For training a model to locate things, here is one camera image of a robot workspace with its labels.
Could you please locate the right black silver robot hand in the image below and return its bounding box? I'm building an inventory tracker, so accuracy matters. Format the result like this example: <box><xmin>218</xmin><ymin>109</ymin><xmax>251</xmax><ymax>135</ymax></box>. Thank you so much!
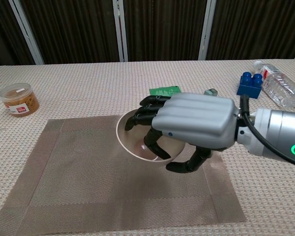
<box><xmin>124</xmin><ymin>92</ymin><xmax>239</xmax><ymax>173</ymax></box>

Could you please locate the light brown bowl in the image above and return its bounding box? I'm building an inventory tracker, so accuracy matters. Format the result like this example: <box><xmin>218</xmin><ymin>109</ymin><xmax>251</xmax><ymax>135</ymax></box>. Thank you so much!
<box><xmin>116</xmin><ymin>108</ymin><xmax>186</xmax><ymax>168</ymax></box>

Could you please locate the brown woven placemat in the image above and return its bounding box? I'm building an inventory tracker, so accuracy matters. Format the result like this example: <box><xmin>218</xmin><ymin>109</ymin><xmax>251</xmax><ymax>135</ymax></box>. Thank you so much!
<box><xmin>0</xmin><ymin>115</ymin><xmax>247</xmax><ymax>234</ymax></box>

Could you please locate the green foil sachet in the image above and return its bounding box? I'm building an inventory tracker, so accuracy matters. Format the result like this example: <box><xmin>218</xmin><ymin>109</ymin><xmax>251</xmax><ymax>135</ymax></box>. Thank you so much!
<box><xmin>149</xmin><ymin>85</ymin><xmax>182</xmax><ymax>96</ymax></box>

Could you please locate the blue toy building brick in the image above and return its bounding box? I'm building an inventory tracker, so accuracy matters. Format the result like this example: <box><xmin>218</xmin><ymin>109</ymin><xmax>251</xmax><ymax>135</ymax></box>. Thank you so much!
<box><xmin>236</xmin><ymin>71</ymin><xmax>264</xmax><ymax>99</ymax></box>

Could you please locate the clear plastic water bottle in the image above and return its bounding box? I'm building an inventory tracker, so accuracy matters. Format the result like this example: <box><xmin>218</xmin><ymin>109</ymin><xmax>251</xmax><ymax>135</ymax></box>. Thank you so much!
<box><xmin>253</xmin><ymin>60</ymin><xmax>295</xmax><ymax>109</ymax></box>

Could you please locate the dark partition screen panel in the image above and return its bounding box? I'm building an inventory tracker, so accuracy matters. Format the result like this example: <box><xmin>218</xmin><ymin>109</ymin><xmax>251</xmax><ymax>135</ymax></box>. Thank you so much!
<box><xmin>0</xmin><ymin>0</ymin><xmax>35</xmax><ymax>68</ymax></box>
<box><xmin>206</xmin><ymin>0</ymin><xmax>295</xmax><ymax>60</ymax></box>
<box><xmin>122</xmin><ymin>0</ymin><xmax>208</xmax><ymax>62</ymax></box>
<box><xmin>19</xmin><ymin>0</ymin><xmax>120</xmax><ymax>65</ymax></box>

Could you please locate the pink woven tablecloth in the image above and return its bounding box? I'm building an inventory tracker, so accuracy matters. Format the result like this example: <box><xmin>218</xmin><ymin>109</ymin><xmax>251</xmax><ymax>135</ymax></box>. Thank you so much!
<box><xmin>0</xmin><ymin>58</ymin><xmax>295</xmax><ymax>236</ymax></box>

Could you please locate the clear jar of rubber bands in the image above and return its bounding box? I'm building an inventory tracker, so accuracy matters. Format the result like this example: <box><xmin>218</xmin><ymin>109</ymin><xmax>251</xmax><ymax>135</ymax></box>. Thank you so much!
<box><xmin>0</xmin><ymin>83</ymin><xmax>40</xmax><ymax>118</ymax></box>

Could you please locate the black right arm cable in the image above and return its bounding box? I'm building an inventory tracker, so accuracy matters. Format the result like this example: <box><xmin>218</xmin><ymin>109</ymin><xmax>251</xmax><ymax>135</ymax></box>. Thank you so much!
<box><xmin>239</xmin><ymin>94</ymin><xmax>295</xmax><ymax>169</ymax></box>

